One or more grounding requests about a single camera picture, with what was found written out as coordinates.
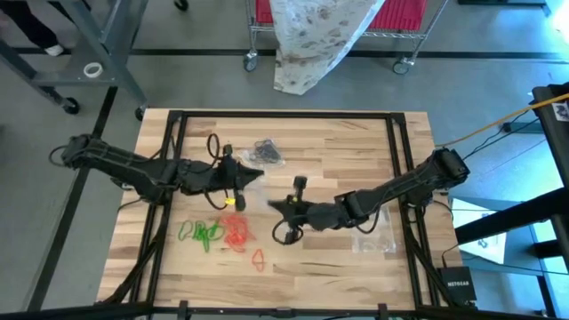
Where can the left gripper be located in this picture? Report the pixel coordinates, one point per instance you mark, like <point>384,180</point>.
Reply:
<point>204,175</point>

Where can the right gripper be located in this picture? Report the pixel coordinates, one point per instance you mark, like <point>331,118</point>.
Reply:
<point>324,215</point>

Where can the black rubber band pile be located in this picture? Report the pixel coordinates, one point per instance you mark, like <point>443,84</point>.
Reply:
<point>265,151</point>

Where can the orange rubber band pile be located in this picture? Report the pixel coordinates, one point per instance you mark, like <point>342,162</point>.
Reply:
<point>235,231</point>

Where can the single orange rubber band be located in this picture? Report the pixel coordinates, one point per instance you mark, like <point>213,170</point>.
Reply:
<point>253,260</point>

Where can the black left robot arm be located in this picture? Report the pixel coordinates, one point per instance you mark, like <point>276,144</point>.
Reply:
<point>133,169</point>

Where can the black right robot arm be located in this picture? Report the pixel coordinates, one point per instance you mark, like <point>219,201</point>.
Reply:
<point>400,186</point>

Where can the green rubber band pile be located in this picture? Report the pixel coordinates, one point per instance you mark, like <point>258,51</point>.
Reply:
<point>202,233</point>

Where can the white floral cloth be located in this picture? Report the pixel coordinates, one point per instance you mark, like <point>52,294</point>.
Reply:
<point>315,40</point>

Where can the red plastic bin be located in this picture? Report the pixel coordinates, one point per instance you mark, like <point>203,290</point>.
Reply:
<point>400,13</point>
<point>264,11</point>

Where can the white tape roll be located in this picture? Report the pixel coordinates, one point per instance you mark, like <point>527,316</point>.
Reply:
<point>87,69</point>

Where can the white paper sheet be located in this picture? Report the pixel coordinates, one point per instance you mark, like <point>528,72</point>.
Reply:
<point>480,240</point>

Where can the person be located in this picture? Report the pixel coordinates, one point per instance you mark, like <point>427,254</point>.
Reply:
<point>31,26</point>

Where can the black stand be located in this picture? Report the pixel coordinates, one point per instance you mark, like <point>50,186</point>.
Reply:
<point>551,133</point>

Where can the black aluminium table frame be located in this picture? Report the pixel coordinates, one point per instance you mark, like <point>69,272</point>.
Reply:
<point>284,114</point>

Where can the grey wheeled table frame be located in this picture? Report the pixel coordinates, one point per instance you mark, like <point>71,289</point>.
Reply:
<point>111,49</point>

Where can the black Netgear network switch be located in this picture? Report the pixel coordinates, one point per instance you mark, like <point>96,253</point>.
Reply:
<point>458,284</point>

